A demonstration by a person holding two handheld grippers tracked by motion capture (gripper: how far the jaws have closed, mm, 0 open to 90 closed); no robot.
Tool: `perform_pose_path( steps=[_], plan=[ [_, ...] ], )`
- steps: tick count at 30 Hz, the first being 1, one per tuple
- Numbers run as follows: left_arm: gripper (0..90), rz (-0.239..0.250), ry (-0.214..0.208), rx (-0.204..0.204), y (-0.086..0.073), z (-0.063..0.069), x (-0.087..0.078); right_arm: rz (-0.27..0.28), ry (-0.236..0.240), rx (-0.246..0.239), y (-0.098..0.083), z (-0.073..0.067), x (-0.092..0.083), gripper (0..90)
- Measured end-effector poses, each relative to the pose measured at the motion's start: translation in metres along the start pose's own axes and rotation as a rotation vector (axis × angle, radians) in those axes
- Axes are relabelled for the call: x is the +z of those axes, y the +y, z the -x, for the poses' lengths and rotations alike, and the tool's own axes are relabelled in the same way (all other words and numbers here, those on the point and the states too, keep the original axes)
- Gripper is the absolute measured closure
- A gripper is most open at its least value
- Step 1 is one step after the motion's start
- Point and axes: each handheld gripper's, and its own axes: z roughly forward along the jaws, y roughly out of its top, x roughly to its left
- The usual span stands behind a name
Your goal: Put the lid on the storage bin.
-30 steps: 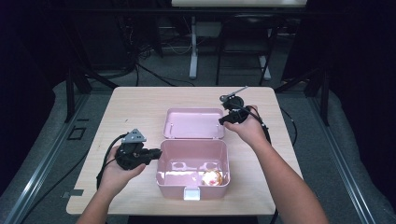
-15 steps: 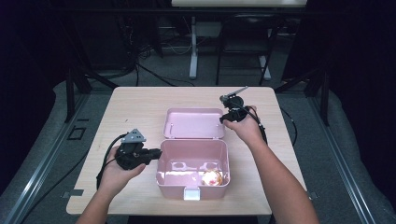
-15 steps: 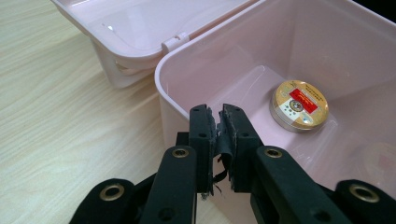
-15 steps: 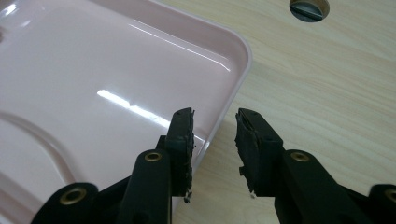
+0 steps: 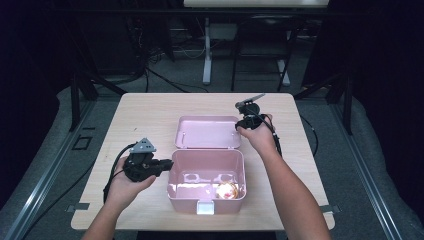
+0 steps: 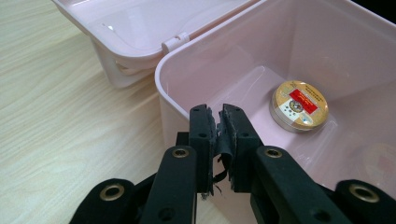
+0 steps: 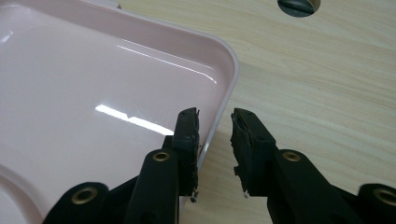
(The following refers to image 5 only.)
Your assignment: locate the black metal stand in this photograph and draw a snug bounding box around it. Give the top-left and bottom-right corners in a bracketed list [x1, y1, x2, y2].
[293, 71, 354, 136]
[68, 71, 128, 133]

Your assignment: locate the person's right hand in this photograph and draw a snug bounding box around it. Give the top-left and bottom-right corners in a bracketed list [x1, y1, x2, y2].
[237, 114, 283, 160]

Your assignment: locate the left hand-held gripper cable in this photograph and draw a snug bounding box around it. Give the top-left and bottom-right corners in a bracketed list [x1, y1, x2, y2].
[102, 142, 138, 205]

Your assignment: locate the round gold red ornament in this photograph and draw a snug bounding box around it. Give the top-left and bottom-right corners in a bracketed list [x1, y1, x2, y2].
[214, 181, 240, 201]

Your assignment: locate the right hand-held gripper cable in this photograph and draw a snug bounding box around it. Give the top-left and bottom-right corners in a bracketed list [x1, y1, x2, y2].
[249, 108, 284, 158]

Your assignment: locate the grey tape strip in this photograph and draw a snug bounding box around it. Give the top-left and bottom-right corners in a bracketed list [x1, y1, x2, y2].
[66, 202, 91, 213]
[319, 204, 341, 215]

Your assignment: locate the white desk leg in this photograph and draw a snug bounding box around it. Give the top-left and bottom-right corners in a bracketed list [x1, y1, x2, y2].
[277, 59, 291, 87]
[202, 16, 214, 86]

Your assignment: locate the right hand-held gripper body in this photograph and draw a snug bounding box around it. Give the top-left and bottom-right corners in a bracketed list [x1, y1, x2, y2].
[235, 93, 267, 131]

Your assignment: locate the metal floor rail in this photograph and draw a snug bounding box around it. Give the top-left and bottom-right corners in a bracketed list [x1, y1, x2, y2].
[4, 99, 96, 240]
[328, 103, 406, 240]

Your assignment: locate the black floor cable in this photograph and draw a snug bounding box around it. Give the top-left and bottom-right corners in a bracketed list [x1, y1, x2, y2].
[144, 66, 210, 95]
[299, 114, 320, 158]
[19, 159, 98, 240]

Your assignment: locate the person's left hand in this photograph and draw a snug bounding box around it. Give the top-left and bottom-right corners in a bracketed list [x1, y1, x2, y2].
[105, 168, 157, 205]

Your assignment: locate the dark curtain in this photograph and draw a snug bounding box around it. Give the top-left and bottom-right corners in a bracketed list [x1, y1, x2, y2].
[348, 0, 424, 219]
[0, 0, 69, 209]

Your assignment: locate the black chair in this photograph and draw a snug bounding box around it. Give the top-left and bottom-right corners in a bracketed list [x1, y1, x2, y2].
[230, 14, 302, 93]

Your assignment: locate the hand-held gripper cable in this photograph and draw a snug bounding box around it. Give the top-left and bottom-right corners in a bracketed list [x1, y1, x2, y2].
[249, 108, 284, 158]
[102, 142, 138, 205]

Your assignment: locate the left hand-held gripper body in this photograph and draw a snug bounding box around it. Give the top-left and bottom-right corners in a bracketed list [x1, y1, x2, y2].
[123, 137, 161, 184]

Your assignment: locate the pink plastic storage box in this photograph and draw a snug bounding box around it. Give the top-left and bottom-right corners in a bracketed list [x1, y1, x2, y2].
[166, 115, 248, 216]

